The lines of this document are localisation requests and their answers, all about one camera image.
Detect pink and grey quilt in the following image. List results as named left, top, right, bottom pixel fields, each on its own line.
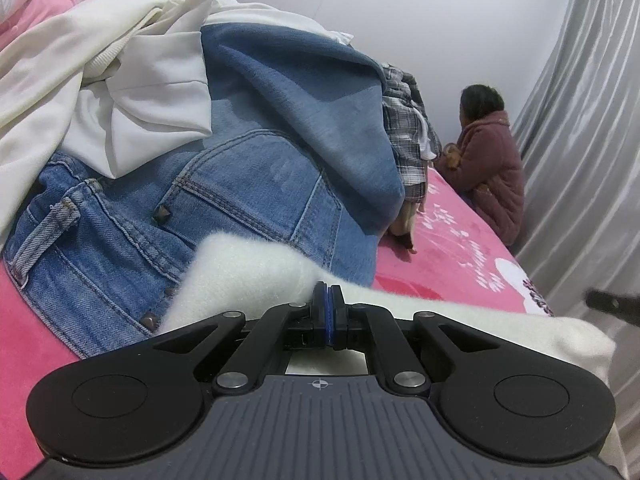
left=0, top=0, right=173, bottom=53

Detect blue studded denim jeans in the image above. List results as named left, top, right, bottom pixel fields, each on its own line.
left=2, top=130, right=381, bottom=361

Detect pink floral bedsheet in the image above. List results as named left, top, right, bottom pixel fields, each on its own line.
left=0, top=165, right=556, bottom=441

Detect white fuzzy sweater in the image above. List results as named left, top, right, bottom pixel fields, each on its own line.
left=155, top=232, right=621, bottom=378

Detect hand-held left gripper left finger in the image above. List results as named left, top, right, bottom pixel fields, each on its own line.
left=149, top=283, right=329, bottom=396

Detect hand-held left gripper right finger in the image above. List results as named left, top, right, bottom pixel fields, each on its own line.
left=328, top=285, right=502, bottom=396

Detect grey curtain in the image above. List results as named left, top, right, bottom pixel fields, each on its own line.
left=507, top=0, right=640, bottom=461

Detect grey plaid shirt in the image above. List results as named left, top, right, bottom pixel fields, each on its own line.
left=381, top=62, right=443, bottom=206

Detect beige satin garment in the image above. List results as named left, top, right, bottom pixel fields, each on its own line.
left=389, top=195, right=427, bottom=255

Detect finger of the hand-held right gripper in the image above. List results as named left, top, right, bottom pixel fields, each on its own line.
left=585, top=287, right=640, bottom=330

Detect cream white jacket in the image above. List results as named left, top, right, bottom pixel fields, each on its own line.
left=0, top=0, right=353, bottom=241

